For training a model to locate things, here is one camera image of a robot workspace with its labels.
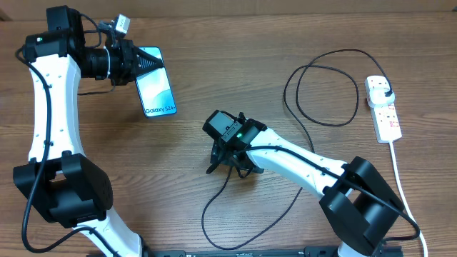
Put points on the white charger plug adapter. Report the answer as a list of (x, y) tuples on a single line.
[(377, 98)]

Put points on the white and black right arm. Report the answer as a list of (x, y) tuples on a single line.
[(357, 201)]

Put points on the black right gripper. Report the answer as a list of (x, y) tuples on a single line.
[(223, 158)]

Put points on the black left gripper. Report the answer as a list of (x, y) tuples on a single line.
[(130, 67)]

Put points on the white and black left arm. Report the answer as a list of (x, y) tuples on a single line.
[(59, 181)]

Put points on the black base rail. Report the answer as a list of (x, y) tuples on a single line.
[(310, 251)]

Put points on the Samsung Galaxy smartphone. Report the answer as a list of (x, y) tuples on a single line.
[(155, 93)]

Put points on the white power strip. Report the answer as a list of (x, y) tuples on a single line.
[(385, 119)]

